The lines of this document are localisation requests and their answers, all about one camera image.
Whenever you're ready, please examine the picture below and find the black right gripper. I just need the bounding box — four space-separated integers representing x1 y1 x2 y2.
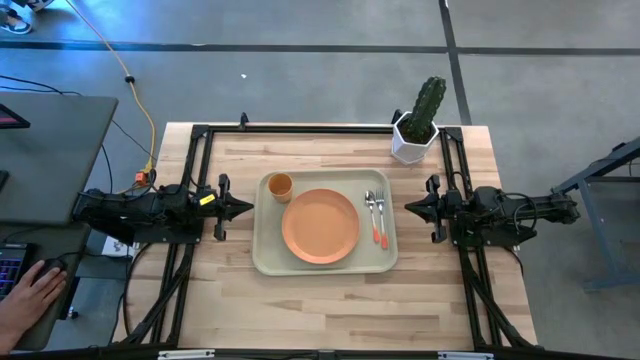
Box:
403 174 466 245

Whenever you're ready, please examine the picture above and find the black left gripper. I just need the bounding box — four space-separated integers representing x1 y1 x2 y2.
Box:
192 173 255 242

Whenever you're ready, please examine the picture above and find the orange cup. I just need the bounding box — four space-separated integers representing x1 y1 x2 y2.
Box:
267 172 295 204

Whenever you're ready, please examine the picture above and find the beige rectangular tray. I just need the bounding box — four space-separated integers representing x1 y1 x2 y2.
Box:
251 168 400 277

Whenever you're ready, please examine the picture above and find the orange round plate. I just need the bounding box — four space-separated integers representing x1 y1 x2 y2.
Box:
281 188 361 266

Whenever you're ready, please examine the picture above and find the white plant pot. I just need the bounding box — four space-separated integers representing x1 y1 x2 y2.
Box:
390 110 441 166

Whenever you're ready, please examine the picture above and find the green cactus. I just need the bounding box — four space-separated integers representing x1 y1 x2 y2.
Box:
402 75 448 144

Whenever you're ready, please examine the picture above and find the white printed box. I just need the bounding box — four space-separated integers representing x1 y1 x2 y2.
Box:
101 234 140 260

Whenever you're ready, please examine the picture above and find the dark grey desk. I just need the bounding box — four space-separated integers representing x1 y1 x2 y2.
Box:
0 222 92 353

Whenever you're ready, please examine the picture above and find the dark grey raised desk panel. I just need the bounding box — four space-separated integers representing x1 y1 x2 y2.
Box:
0 91 120 227

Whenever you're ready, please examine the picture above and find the black computer mouse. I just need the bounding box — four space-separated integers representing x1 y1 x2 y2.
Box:
32 256 69 287

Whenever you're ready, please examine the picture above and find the person's hand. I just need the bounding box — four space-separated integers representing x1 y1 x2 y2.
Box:
0 259 69 354

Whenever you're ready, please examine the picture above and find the backlit keyboard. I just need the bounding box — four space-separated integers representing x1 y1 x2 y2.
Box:
0 242 32 302

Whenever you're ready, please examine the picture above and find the dark tablet with red screen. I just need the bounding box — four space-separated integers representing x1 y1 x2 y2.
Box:
0 103 32 131

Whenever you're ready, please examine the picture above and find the person's foot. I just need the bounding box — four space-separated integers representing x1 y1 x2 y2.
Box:
0 6 34 36
19 0 56 13

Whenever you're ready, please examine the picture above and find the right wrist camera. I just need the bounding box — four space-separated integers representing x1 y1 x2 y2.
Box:
446 190 466 221

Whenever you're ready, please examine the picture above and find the black aluminium table frame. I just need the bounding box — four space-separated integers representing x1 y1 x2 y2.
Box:
113 122 539 351

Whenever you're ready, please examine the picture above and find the yellow cable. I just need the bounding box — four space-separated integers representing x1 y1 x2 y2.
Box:
63 0 157 175

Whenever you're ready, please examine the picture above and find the silver bracket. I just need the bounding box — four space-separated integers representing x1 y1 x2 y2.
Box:
158 349 216 360
438 350 495 360

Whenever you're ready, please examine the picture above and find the blue-grey metal table frame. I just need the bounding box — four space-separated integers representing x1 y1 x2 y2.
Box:
549 136 640 294

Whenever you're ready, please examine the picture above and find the black floor cable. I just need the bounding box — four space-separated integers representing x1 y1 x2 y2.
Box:
0 74 156 162

